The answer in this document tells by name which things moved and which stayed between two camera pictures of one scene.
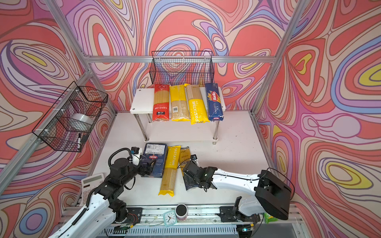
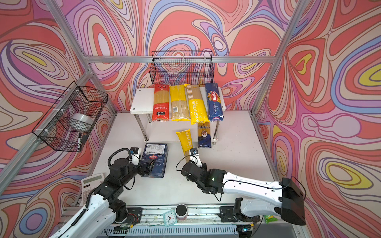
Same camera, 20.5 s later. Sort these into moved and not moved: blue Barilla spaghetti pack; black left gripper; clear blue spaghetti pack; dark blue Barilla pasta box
Moved: clear blue spaghetti pack
Not moved: dark blue Barilla pasta box; blue Barilla spaghetti pack; black left gripper
